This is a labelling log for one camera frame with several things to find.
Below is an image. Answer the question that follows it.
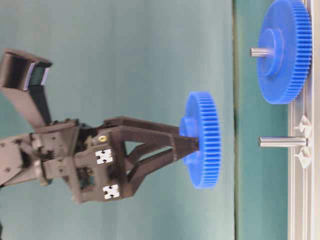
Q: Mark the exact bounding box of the small blue plastic gear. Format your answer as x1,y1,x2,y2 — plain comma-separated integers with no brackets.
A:
179,91,222,189

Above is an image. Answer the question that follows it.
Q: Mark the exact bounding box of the aluminium extrusion rail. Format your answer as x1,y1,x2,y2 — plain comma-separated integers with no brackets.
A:
287,0,320,240

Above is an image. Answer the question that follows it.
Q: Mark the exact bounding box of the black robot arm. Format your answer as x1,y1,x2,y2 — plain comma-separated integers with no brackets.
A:
0,116,200,203

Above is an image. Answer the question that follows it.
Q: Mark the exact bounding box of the large blue plastic gear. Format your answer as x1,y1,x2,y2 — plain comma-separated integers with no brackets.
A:
256,0,313,105

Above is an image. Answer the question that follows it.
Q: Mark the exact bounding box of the free steel shaft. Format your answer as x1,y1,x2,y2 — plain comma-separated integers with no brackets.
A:
258,136,308,148

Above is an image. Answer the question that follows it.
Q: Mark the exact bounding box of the steel shaft through large gear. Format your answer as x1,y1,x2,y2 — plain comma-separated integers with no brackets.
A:
249,47,274,58

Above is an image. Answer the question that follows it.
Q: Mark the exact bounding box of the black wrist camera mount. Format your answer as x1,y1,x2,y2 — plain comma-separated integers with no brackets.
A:
0,48,53,129

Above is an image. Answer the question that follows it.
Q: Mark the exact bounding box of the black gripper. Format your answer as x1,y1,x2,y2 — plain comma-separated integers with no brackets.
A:
30,116,199,203

